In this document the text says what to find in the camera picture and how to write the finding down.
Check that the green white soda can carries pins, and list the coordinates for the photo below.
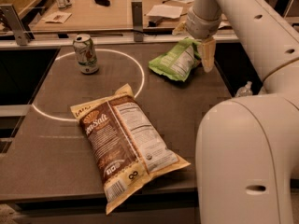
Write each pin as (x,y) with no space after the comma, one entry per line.
(85,53)

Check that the brown chip bag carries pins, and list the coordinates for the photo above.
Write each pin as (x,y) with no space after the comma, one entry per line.
(128,150)

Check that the small paper packet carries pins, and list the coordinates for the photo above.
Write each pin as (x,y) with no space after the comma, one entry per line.
(57,17)

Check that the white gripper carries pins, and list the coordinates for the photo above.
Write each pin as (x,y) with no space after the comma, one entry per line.
(202,27)

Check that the clear sanitizer bottle left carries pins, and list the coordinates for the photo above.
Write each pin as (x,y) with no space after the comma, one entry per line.
(245,90)

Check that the metal bracket left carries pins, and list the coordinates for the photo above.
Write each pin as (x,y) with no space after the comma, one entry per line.
(20,34)

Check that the metal bracket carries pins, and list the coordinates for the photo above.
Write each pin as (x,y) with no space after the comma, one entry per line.
(20,34)
(137,18)

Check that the black mouse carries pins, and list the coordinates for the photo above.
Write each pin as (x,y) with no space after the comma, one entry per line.
(105,3)

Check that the green rice chip bag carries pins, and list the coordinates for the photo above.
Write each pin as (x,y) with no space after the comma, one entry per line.
(178,62)

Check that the white paper sheet centre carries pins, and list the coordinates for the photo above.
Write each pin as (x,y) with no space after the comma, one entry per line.
(165,11)

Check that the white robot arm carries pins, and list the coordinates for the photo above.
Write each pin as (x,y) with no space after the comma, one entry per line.
(247,148)

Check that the metal bracket middle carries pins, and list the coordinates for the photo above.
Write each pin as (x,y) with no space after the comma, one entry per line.
(137,18)

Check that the wooden back desk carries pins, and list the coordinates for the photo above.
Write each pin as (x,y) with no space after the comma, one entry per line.
(86,15)

